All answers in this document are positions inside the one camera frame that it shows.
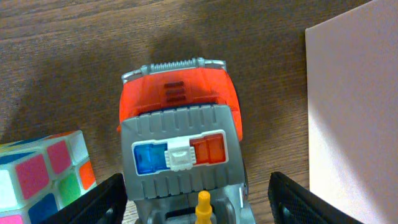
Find beige cardboard box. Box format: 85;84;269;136
305;0;397;223

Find pastel rubik's cube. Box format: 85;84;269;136
1;130;96;223

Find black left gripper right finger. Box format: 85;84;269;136
267;172;362;224

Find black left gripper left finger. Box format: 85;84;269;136
43;173;127;224

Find red grey toy truck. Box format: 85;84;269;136
118;57;255;223

